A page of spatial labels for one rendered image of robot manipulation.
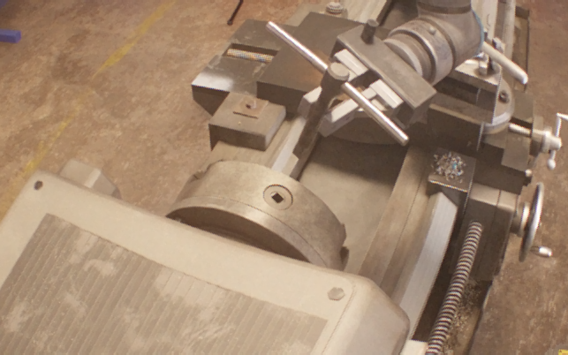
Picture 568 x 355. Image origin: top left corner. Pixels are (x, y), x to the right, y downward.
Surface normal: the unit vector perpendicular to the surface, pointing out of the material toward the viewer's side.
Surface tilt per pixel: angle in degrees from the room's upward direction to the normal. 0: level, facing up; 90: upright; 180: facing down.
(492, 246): 90
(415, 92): 18
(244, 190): 1
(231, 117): 0
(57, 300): 0
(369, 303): 45
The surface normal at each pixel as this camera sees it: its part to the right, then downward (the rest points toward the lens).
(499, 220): -0.37, 0.66
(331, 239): 0.80, -0.15
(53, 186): -0.02, -0.71
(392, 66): 0.26, -0.57
